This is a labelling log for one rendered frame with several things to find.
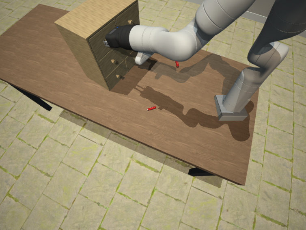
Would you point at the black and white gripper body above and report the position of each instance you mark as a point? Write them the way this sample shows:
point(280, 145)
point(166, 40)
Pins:
point(129, 37)

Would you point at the small wooden chest of drawers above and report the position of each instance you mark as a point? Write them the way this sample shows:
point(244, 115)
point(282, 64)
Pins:
point(78, 25)

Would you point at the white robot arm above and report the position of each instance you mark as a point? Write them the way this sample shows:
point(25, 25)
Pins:
point(286, 19)

